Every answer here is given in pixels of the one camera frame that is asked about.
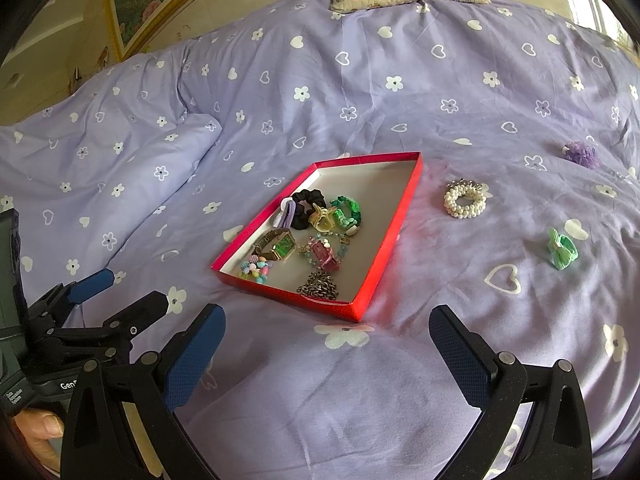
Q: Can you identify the folded purple floral duvet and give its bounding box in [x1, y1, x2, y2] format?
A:
[1, 46, 220, 302]

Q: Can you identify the green bow hair tie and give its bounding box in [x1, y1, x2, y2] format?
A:
[546, 226, 580, 272]

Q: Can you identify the white pearl bracelet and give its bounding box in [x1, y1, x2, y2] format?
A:
[442, 178, 490, 220]

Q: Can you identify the person's left hand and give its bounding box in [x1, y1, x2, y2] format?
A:
[13, 408, 64, 474]

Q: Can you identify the purple fuzzy hair tie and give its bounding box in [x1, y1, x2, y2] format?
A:
[560, 141, 603, 170]

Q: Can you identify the red shallow jewelry box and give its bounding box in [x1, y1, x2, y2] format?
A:
[212, 152, 423, 322]

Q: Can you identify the green fabric scrunchie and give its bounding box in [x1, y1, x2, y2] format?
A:
[331, 195, 362, 232]

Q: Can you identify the pastel bead bracelet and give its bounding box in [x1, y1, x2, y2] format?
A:
[236, 253, 272, 283]

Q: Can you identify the dark metal chain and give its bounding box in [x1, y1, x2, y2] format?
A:
[295, 270, 342, 302]

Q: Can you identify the gold wristwatch green face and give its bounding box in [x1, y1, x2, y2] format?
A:
[252, 229, 297, 261]

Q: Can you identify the black velvet scrunchie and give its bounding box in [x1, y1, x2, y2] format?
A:
[291, 190, 326, 231]

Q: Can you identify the red pink hair clip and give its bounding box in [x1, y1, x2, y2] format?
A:
[307, 237, 341, 273]

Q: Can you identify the purple hair clip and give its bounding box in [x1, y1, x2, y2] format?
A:
[272, 197, 297, 229]

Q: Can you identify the yellow claw hair clip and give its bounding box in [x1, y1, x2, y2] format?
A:
[308, 204, 337, 233]

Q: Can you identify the purple floral bed sheet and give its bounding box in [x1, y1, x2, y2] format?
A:
[0, 0, 640, 480]

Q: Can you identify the teal bead bracelet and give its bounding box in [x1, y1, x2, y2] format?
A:
[297, 231, 355, 267]

